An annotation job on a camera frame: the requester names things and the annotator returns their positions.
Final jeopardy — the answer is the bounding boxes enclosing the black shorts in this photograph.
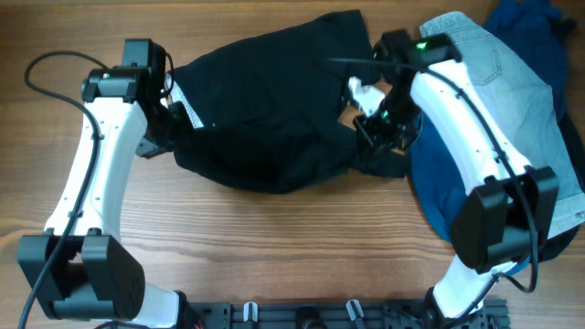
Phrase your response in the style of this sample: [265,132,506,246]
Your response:
[174,10,410,194]

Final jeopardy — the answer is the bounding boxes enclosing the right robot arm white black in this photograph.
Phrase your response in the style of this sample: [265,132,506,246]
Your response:
[351,30,558,328]

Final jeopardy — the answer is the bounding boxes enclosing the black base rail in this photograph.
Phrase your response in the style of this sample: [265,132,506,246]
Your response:
[191,299,511,329]

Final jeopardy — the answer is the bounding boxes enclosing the light denim shorts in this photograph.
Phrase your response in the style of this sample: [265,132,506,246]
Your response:
[419,11,585,241]

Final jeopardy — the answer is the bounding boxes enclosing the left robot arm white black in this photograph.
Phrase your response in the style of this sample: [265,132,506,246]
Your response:
[17,65,202,328]

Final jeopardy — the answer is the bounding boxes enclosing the blue garment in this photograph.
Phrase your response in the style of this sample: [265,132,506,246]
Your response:
[408,113,531,275]

